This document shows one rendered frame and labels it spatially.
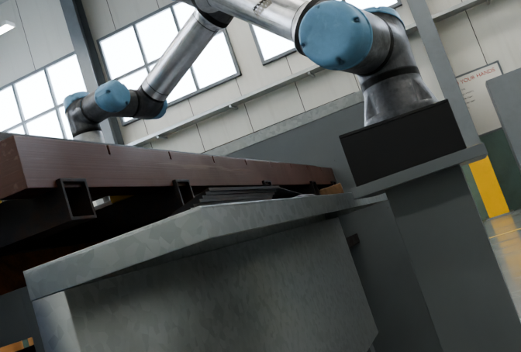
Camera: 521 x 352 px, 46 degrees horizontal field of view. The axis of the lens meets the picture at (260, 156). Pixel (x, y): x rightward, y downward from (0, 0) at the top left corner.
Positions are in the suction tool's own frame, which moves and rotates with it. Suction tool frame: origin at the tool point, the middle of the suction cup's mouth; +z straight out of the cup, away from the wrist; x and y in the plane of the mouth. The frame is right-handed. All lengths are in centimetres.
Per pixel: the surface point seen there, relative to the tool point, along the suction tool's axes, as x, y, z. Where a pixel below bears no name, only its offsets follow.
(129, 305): 38, 79, 22
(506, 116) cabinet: 249, -803, -51
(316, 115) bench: 51, -76, -19
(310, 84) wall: -11, -894, -222
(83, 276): 39, 89, 18
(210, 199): 47, 70, 13
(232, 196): 48, 62, 13
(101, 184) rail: 34, 71, 7
